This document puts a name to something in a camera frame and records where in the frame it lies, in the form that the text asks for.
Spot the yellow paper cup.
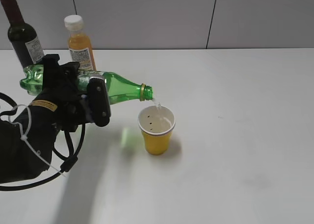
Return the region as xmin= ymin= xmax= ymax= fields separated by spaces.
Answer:
xmin=138 ymin=106 xmax=176 ymax=155

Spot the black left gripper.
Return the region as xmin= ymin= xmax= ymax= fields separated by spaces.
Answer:
xmin=36 ymin=54 xmax=92 ymax=132

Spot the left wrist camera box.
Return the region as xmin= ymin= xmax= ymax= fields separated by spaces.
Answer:
xmin=86 ymin=74 xmax=111 ymax=127

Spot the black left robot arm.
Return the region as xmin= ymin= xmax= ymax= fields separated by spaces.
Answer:
xmin=0 ymin=54 xmax=94 ymax=191

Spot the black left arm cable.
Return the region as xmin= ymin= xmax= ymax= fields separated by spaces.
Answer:
xmin=0 ymin=93 xmax=86 ymax=192

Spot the dark red wine bottle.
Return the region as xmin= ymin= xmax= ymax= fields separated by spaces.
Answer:
xmin=0 ymin=0 xmax=44 ymax=68

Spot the green sprite bottle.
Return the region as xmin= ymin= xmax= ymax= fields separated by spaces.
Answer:
xmin=20 ymin=64 xmax=154 ymax=104

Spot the white zip tie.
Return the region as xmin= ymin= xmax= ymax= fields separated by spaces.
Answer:
xmin=3 ymin=104 xmax=65 ymax=177

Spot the orange juice bottle white cap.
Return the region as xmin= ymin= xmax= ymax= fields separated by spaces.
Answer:
xmin=64 ymin=15 xmax=96 ymax=71

